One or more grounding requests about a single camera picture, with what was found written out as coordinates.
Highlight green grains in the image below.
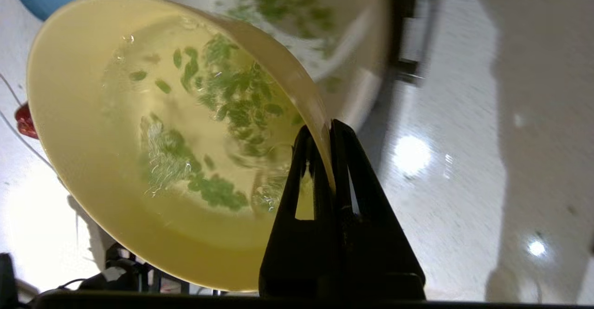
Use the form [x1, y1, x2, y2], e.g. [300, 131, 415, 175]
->
[130, 0, 344, 212]

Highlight yellow bowl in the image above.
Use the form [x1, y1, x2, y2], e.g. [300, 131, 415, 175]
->
[26, 0, 337, 293]

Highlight red apple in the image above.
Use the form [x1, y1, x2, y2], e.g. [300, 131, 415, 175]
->
[15, 103, 39, 140]

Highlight white bowl with greens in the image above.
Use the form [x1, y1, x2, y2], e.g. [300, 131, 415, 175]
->
[93, 0, 393, 131]

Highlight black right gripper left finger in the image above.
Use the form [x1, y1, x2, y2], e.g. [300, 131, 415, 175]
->
[259, 124, 344, 299]

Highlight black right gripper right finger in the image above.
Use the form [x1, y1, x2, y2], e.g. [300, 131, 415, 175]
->
[330, 119, 426, 300]

